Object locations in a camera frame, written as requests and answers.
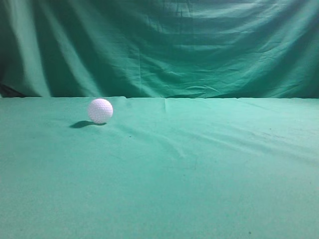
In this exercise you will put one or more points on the white golf ball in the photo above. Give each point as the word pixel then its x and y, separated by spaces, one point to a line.
pixel 100 111

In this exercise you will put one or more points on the green table cloth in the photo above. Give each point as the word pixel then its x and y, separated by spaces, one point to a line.
pixel 160 169

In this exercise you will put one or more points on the green backdrop curtain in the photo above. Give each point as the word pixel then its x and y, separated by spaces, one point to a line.
pixel 159 48

